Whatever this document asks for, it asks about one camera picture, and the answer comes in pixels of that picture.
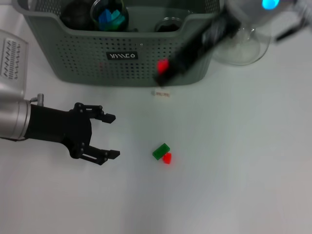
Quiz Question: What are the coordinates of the right gripper cable with plug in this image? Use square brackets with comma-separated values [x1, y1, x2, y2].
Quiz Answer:
[275, 2, 312, 42]

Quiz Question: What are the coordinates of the white building brick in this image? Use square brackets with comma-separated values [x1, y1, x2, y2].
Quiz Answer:
[151, 90, 172, 99]

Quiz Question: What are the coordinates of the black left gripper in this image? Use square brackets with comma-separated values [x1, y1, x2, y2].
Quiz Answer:
[25, 102, 121, 167]

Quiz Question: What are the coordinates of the glass teacup with black sleeve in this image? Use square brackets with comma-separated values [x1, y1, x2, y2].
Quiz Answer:
[155, 16, 182, 32]
[90, 0, 130, 32]

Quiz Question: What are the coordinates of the green two-stud brick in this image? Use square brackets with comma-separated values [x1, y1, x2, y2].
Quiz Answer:
[152, 143, 171, 161]
[103, 23, 122, 32]

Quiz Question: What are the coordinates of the black ceramic teapot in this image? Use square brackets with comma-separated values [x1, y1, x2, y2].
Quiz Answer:
[59, 0, 95, 30]

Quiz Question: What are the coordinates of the grey-green perforated storage bin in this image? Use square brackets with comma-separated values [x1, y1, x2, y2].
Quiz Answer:
[11, 0, 236, 87]

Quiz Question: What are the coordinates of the teal square building plate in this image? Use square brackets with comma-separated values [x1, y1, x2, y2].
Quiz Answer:
[111, 9, 125, 26]

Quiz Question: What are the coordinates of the red-orange sloped brick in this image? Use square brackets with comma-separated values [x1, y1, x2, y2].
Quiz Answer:
[157, 58, 170, 75]

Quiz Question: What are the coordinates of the blue square building plate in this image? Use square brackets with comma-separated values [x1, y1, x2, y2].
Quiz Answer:
[98, 9, 113, 25]

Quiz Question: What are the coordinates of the silver connector stub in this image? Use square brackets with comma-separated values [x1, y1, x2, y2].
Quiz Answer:
[29, 94, 46, 107]

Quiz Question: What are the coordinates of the glass carafe with black lid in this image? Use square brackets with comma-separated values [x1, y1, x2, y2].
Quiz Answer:
[212, 21, 272, 66]

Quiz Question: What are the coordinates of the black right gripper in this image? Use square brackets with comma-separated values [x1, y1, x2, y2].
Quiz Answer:
[153, 11, 242, 88]

